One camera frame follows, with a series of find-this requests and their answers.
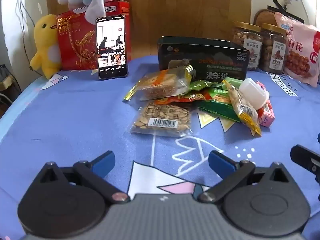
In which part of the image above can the jar of light nuts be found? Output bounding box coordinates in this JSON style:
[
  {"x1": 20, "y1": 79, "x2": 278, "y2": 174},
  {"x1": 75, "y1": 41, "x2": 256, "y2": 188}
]
[{"x1": 231, "y1": 21, "x2": 264, "y2": 71}]

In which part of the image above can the brown woven placemat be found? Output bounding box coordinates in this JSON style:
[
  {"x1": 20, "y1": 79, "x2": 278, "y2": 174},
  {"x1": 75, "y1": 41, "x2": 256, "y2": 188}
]
[{"x1": 254, "y1": 9, "x2": 279, "y2": 28}]

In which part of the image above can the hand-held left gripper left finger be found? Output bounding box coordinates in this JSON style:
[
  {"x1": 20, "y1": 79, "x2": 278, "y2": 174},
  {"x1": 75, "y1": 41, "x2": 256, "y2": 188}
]
[{"x1": 35, "y1": 151, "x2": 131, "y2": 204}]

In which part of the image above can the tan cardboard box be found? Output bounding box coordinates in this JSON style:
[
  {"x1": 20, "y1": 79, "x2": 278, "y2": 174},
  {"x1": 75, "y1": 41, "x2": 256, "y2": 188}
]
[{"x1": 0, "y1": 76, "x2": 12, "y2": 90}]

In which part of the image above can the black smartphone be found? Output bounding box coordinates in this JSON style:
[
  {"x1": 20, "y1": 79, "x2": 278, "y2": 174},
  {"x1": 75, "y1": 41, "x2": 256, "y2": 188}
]
[{"x1": 96, "y1": 15, "x2": 128, "y2": 80}]

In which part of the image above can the red gift box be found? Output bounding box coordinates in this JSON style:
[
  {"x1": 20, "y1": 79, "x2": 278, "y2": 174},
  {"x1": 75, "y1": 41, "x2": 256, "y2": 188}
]
[{"x1": 56, "y1": 0, "x2": 130, "y2": 71}]

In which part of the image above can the small pink box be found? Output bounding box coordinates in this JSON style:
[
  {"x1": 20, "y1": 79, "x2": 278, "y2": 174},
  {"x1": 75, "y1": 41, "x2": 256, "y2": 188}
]
[{"x1": 255, "y1": 81, "x2": 275, "y2": 127}]

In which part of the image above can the black wall cable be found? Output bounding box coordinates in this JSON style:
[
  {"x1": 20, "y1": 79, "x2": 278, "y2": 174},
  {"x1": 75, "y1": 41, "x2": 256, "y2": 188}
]
[{"x1": 15, "y1": 0, "x2": 35, "y2": 30}]

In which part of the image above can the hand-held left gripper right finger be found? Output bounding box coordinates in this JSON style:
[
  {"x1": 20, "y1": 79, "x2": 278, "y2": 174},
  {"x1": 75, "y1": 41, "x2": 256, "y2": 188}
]
[{"x1": 199, "y1": 150, "x2": 292, "y2": 203}]

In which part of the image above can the white jelly cup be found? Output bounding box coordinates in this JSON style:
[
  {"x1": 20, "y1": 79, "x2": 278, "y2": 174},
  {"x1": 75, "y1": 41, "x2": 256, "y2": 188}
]
[{"x1": 239, "y1": 78, "x2": 270, "y2": 110}]

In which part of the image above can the blue printed tablecloth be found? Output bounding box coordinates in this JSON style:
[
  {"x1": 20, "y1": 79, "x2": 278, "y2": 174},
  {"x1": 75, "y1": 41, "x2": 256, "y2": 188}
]
[{"x1": 0, "y1": 55, "x2": 320, "y2": 240}]

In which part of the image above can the pink snack bag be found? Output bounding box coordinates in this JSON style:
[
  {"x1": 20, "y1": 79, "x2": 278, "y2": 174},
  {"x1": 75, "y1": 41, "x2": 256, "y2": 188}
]
[{"x1": 274, "y1": 12, "x2": 320, "y2": 88}]

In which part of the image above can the wood-grain wall panel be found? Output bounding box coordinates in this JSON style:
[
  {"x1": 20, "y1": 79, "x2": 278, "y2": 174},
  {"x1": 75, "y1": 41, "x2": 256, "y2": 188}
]
[{"x1": 120, "y1": 0, "x2": 252, "y2": 58}]

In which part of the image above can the green red snack packet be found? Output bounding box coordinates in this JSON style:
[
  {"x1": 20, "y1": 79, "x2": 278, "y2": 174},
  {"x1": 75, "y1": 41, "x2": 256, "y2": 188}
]
[{"x1": 207, "y1": 87, "x2": 233, "y2": 105}]

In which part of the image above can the black tape cross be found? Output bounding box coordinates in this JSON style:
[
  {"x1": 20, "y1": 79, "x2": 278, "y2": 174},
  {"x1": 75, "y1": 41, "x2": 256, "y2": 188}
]
[{"x1": 267, "y1": 0, "x2": 297, "y2": 20}]

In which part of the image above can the black cardboard box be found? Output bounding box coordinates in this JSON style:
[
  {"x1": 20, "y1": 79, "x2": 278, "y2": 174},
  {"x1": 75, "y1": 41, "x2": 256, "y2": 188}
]
[{"x1": 157, "y1": 36, "x2": 248, "y2": 81}]

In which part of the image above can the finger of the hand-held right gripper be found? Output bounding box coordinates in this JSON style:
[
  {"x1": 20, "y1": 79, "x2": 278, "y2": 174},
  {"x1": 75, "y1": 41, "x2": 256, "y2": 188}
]
[{"x1": 290, "y1": 144, "x2": 320, "y2": 176}]

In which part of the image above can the clear seeds packet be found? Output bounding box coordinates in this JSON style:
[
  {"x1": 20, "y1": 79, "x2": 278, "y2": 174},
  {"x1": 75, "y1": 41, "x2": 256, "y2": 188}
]
[{"x1": 130, "y1": 101, "x2": 193, "y2": 137}]

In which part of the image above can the yellow-edged peanut packet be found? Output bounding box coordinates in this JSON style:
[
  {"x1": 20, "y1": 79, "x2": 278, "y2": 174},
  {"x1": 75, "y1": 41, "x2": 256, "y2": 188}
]
[{"x1": 222, "y1": 80, "x2": 262, "y2": 137}]

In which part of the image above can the red orange snack packet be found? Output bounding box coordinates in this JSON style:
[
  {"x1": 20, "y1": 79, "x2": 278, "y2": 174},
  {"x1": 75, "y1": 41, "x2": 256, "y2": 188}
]
[{"x1": 154, "y1": 91, "x2": 213, "y2": 105}]

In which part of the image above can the clear sesame bar packet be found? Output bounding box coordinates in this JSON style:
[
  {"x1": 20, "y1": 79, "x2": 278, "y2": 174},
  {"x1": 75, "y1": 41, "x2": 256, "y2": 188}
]
[{"x1": 124, "y1": 69, "x2": 197, "y2": 102}]

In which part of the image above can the jar of dark pecans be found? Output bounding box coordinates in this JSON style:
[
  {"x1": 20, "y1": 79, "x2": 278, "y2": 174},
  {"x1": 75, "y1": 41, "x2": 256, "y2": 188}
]
[{"x1": 259, "y1": 23, "x2": 288, "y2": 73}]

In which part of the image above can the dark green wafer packet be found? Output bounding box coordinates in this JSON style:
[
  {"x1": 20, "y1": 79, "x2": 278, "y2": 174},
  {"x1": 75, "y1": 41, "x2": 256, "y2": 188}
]
[{"x1": 196, "y1": 99, "x2": 242, "y2": 122}]

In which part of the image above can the pale green snack packet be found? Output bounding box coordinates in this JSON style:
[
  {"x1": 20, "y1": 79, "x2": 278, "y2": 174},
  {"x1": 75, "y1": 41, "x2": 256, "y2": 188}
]
[{"x1": 226, "y1": 77, "x2": 244, "y2": 90}]

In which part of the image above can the bright green snack packet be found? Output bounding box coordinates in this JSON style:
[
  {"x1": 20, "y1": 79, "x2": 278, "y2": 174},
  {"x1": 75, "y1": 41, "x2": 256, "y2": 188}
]
[{"x1": 187, "y1": 79, "x2": 227, "y2": 92}]

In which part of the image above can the yellow plush duck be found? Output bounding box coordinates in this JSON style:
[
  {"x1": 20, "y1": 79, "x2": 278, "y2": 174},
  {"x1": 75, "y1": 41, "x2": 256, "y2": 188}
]
[{"x1": 29, "y1": 14, "x2": 62, "y2": 80}]

